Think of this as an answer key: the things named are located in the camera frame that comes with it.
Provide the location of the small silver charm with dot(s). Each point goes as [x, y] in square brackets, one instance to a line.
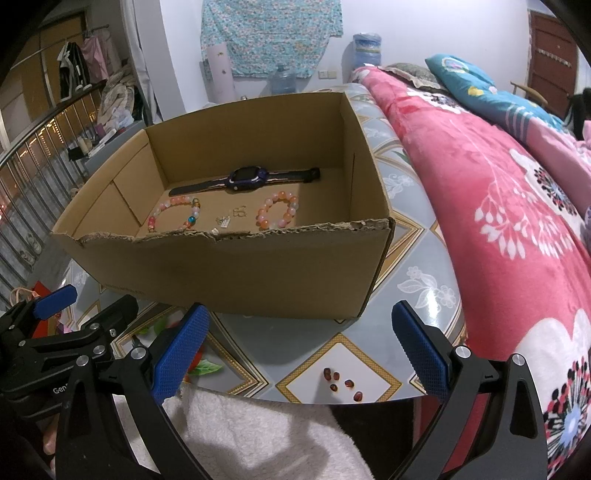
[224, 222]

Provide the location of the hanging black white garment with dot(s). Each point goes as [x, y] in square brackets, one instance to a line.
[74, 69]

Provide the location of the brown cardboard box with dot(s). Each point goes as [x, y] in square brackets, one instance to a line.
[231, 272]

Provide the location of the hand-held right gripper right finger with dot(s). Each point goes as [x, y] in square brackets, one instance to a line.
[422, 353]

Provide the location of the pink floral blanket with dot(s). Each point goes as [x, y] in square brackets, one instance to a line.
[485, 161]

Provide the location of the hanging pink garment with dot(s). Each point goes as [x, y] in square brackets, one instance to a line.
[97, 60]

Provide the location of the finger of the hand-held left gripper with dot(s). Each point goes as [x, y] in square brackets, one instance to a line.
[111, 318]
[53, 300]

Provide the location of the white fleece garment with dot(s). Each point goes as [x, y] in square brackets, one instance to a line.
[258, 434]

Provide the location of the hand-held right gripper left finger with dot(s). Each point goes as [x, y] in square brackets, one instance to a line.
[180, 355]

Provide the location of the fruit print tablecloth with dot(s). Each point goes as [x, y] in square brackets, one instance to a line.
[415, 258]

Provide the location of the brown wooden door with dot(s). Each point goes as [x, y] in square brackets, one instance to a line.
[549, 60]

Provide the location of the white cylindrical appliance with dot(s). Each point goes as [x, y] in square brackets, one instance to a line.
[217, 74]

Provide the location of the wooden chair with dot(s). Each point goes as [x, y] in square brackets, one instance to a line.
[531, 90]

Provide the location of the cluster of small red beads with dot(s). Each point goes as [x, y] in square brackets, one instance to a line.
[336, 375]

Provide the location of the wall power outlet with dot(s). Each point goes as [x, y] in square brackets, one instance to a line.
[326, 74]

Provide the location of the teal floral wall cloth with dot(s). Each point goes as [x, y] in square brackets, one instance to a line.
[272, 32]

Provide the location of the blue water jug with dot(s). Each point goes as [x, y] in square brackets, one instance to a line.
[282, 81]

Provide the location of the dark blue smartwatch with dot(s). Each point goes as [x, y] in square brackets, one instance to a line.
[244, 178]

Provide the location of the metal railing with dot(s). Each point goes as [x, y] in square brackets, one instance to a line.
[27, 184]

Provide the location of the blue patterned quilt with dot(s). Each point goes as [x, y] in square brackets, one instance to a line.
[461, 74]

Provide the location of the pile of clothes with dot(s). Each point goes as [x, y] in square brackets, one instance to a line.
[120, 101]

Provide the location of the small butterfly earring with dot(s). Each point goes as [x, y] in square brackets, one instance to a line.
[240, 212]

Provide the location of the grey patterned pillow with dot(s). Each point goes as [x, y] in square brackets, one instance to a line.
[411, 74]

